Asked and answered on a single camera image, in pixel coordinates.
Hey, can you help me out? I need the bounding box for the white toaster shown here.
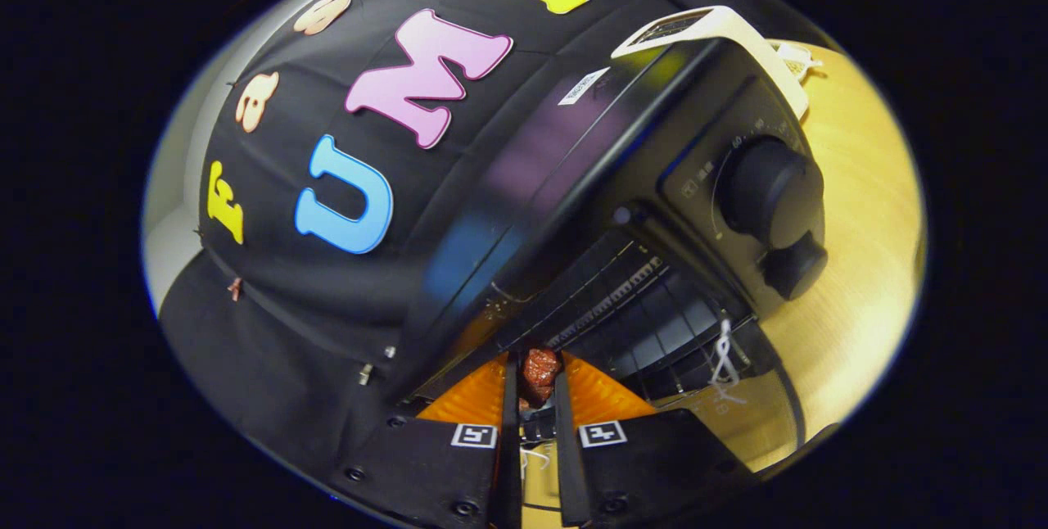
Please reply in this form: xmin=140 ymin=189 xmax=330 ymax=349
xmin=610 ymin=5 xmax=811 ymax=119

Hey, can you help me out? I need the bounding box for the white power cord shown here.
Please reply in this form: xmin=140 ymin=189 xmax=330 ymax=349
xmin=768 ymin=39 xmax=824 ymax=79

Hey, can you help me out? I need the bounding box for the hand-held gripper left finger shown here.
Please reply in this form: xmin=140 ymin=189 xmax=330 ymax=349
xmin=327 ymin=351 xmax=522 ymax=529

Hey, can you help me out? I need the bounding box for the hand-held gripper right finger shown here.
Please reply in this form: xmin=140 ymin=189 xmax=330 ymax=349
xmin=554 ymin=351 xmax=758 ymax=528

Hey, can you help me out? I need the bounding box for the black toaster oven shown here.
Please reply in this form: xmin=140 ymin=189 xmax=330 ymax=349
xmin=393 ymin=38 xmax=829 ymax=513

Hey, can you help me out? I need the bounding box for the reddish brown meat piece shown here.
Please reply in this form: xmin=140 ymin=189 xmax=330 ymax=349
xmin=520 ymin=347 xmax=564 ymax=411

